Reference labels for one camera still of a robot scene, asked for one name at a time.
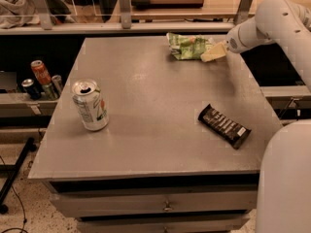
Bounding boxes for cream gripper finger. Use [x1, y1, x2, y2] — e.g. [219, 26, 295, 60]
[201, 42, 227, 62]

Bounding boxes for green jalapeno chip bag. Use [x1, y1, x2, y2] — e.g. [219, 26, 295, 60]
[166, 32, 215, 60]

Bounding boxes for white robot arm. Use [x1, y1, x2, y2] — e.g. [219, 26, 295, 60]
[201, 0, 311, 233]

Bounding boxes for black candy bar wrapper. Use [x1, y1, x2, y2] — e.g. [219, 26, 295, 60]
[198, 105, 251, 150]

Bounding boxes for white green soda can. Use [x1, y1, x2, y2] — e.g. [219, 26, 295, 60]
[72, 79, 109, 131]

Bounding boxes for lower grey drawer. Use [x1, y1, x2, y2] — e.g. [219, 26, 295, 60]
[77, 214, 250, 233]

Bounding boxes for grey drawer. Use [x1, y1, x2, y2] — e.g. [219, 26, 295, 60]
[51, 185, 258, 217]
[77, 214, 250, 233]

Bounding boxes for red soda can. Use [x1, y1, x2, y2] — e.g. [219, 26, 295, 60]
[31, 60, 52, 85]

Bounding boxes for dark blue soda can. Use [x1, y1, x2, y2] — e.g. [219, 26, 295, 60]
[21, 79, 41, 100]

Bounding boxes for upper grey drawer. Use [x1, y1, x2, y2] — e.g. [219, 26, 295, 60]
[51, 185, 258, 217]

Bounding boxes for grey cloth bundle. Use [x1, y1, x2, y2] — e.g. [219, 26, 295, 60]
[0, 0, 36, 29]

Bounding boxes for grey can shelf tray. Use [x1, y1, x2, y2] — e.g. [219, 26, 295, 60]
[0, 93, 58, 117]

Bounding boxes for black stand leg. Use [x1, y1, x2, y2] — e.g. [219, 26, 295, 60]
[0, 137, 37, 215]

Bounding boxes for right metal rail bracket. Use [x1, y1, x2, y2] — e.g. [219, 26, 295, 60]
[233, 0, 253, 25]

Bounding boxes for metal rail bracket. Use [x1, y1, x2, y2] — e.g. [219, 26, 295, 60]
[33, 0, 52, 30]
[233, 0, 253, 25]
[119, 0, 131, 29]

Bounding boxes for middle metal rail bracket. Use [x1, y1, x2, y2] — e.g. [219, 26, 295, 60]
[119, 0, 131, 29]

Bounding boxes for left metal rail bracket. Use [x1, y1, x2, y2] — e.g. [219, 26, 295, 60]
[33, 0, 52, 30]

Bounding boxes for black floor cable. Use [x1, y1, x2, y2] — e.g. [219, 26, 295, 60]
[0, 155, 29, 233]

